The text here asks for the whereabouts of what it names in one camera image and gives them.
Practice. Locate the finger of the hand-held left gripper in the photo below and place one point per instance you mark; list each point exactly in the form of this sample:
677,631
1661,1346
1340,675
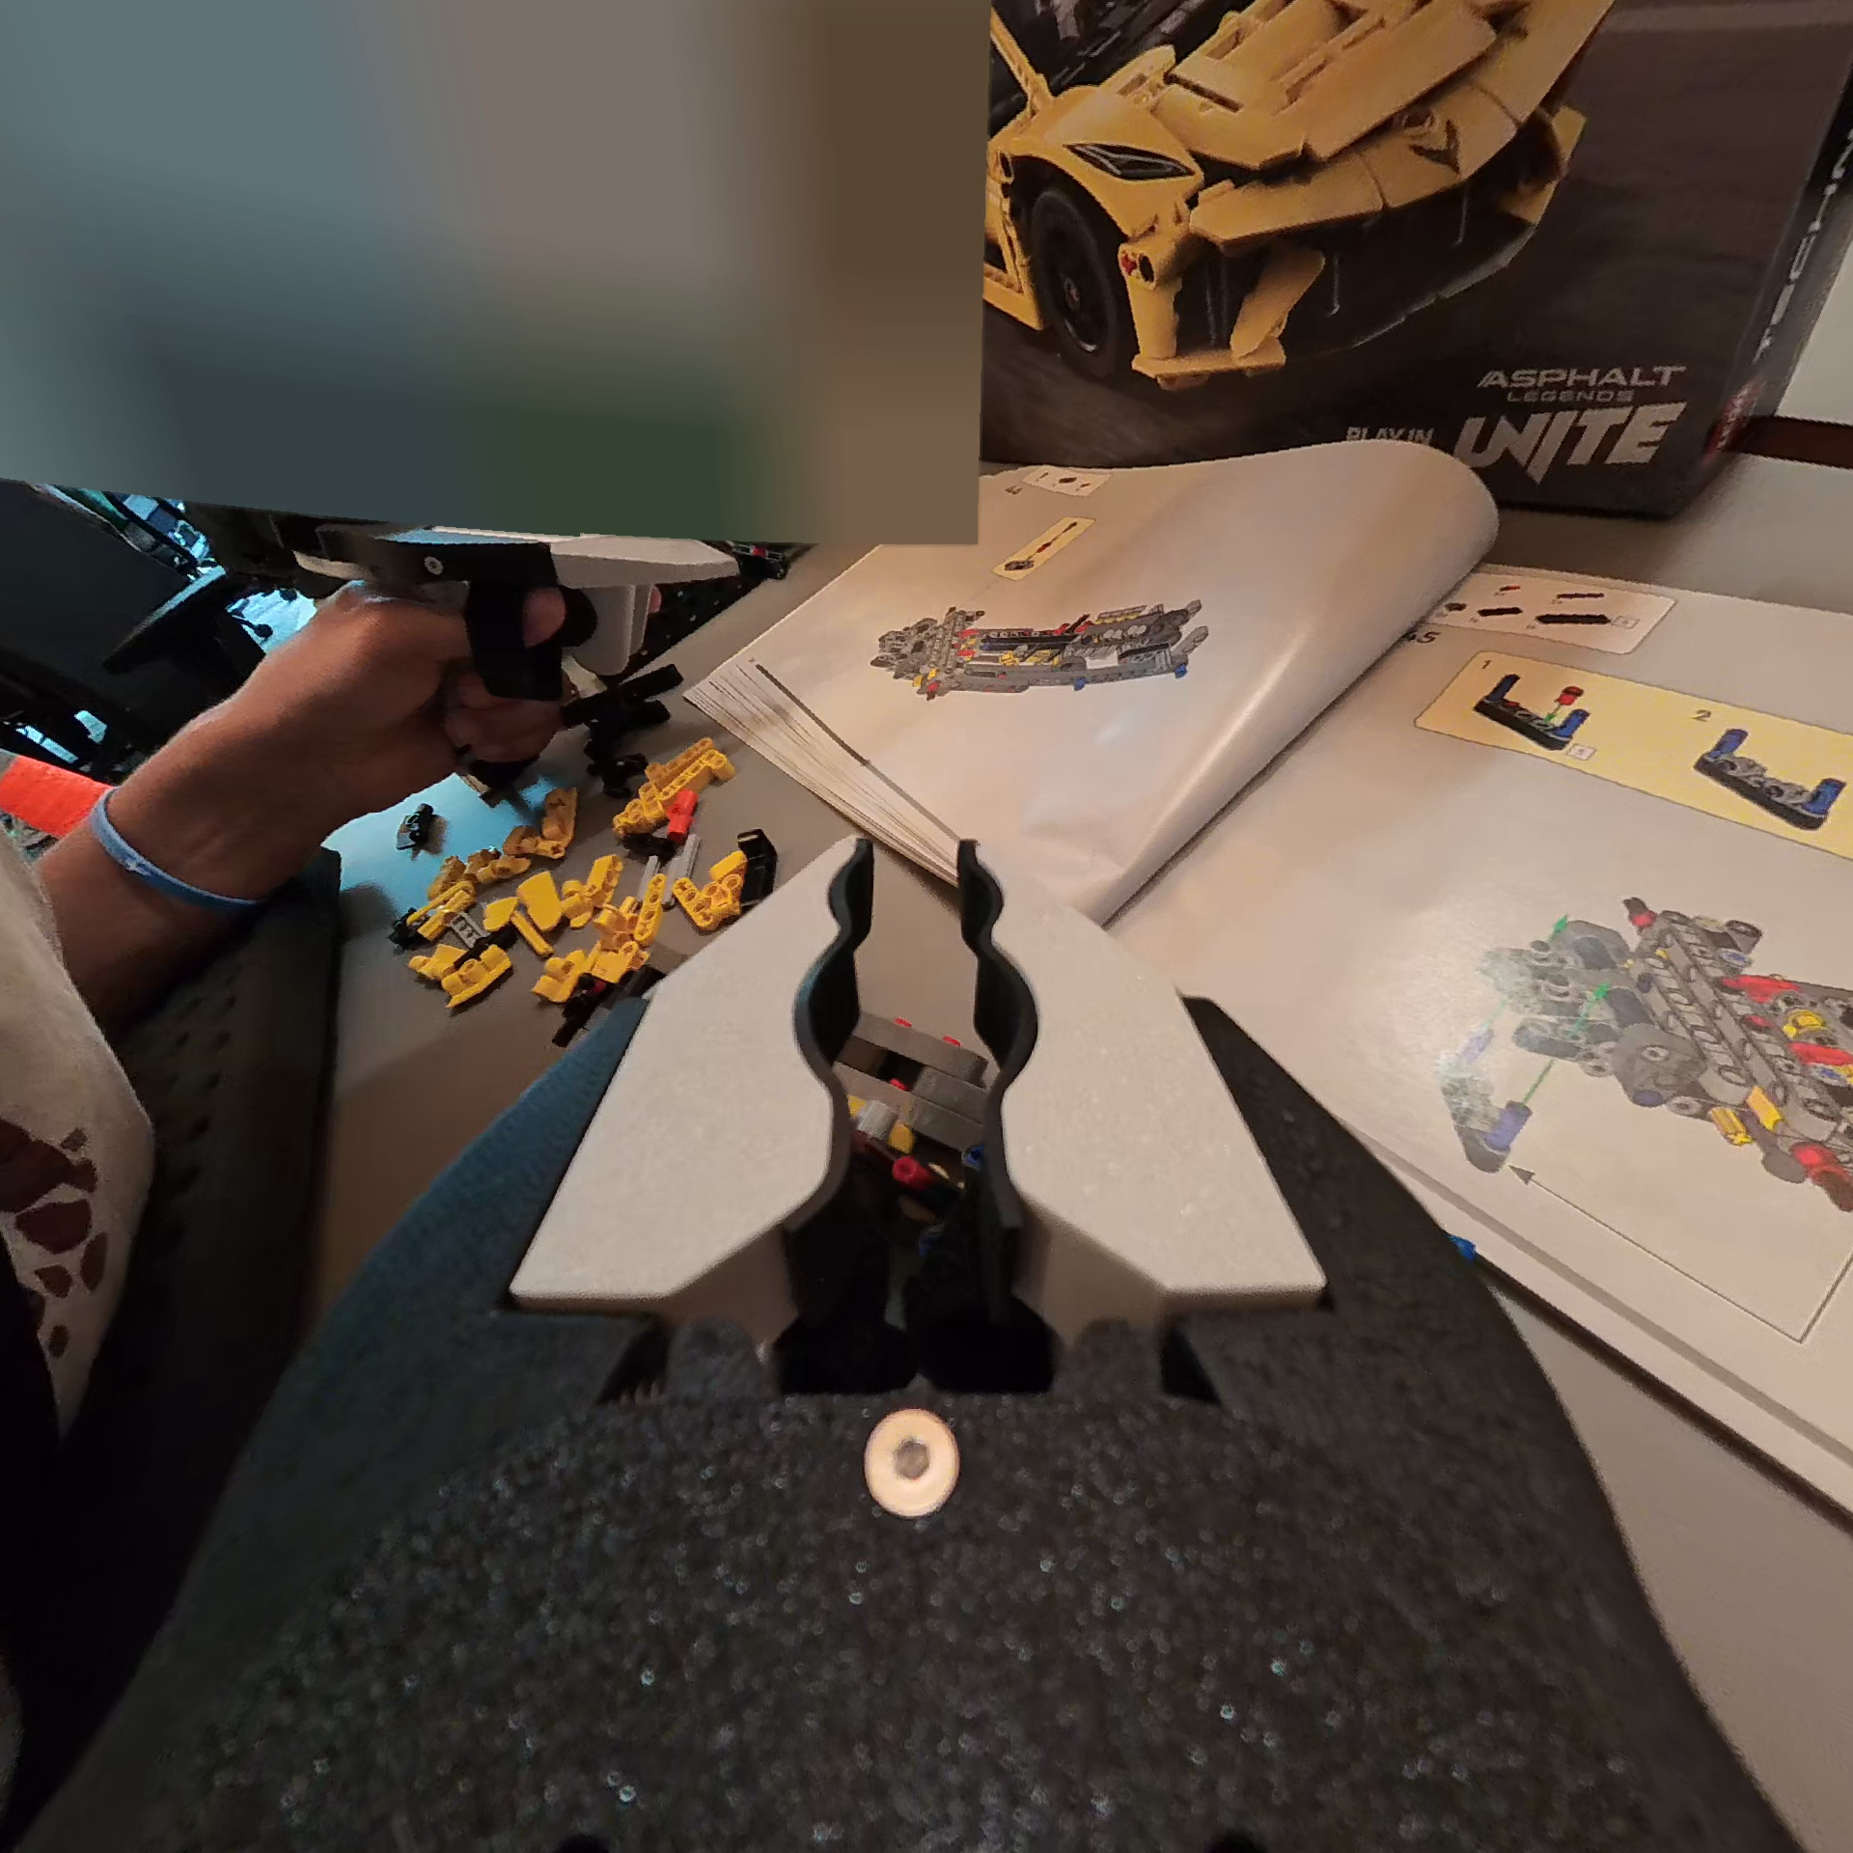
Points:
651,564
615,637

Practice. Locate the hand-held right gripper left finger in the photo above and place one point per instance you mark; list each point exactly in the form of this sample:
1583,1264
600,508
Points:
667,1186

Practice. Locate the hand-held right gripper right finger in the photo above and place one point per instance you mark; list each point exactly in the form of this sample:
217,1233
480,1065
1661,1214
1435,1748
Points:
1159,1186

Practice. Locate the black angled lego piece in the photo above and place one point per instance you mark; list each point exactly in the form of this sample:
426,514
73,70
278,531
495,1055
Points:
622,718

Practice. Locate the long lego chassis assembly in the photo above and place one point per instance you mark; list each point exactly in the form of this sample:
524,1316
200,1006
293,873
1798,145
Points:
926,1100

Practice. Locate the lego instruction sheet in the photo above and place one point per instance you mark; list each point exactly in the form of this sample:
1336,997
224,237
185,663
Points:
1375,941

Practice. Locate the pile of black lego beams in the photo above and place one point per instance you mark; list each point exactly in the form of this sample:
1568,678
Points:
737,558

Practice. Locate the small black lego piece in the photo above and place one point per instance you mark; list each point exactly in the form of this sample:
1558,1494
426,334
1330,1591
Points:
420,825

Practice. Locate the pile of yellow lego pieces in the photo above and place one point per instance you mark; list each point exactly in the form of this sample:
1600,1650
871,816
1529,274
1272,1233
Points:
579,898

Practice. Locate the thick open lego instruction booklet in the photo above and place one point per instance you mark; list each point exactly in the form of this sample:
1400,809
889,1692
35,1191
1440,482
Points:
1159,696

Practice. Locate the lego box with yellow car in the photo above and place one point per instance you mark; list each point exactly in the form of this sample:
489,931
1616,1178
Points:
1448,289

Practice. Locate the person's left hand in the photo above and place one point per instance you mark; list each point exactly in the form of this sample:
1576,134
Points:
346,679

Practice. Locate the light blue wristband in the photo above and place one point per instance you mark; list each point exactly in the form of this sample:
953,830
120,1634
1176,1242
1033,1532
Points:
160,869

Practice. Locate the black perforated panel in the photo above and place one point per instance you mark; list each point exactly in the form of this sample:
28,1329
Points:
245,1086

